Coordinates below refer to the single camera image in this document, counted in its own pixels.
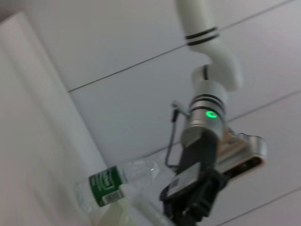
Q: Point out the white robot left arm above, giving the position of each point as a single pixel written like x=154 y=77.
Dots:
x=207 y=47

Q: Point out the clear green-label water bottle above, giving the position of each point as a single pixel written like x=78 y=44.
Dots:
x=108 y=183

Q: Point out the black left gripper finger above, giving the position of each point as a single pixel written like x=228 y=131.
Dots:
x=200 y=213
x=174 y=215

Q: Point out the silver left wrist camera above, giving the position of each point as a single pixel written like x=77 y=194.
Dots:
x=244 y=153

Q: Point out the pale green glass fruit plate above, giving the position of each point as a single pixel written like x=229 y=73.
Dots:
x=113 y=214

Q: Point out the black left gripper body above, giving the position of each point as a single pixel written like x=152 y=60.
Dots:
x=197 y=164

